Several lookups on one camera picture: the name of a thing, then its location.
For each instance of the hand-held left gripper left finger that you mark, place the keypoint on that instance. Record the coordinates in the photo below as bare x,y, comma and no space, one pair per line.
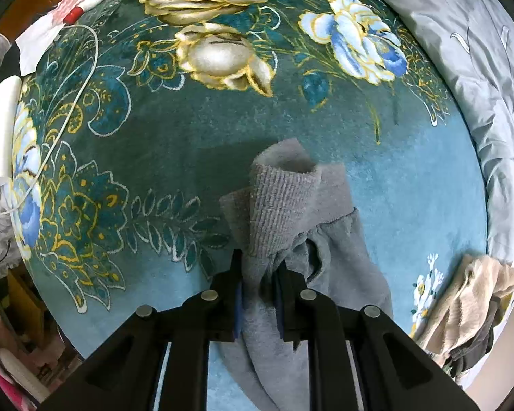
237,308

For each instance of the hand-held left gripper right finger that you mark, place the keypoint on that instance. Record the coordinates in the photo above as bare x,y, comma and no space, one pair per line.
279,308

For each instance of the grey fleece garment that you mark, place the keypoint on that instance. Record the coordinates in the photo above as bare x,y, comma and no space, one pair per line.
291,222

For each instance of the beige cloth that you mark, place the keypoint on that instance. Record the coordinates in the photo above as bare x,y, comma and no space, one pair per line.
467,299

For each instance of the dark grey cloth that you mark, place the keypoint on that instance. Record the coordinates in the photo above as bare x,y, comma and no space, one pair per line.
475,342

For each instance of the teal floral blanket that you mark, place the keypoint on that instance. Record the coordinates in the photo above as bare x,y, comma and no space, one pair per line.
222,107

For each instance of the white oblong device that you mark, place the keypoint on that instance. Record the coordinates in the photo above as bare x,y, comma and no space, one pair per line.
0,124

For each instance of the grey floral quilt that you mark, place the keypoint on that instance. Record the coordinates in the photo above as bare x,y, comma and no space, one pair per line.
467,72

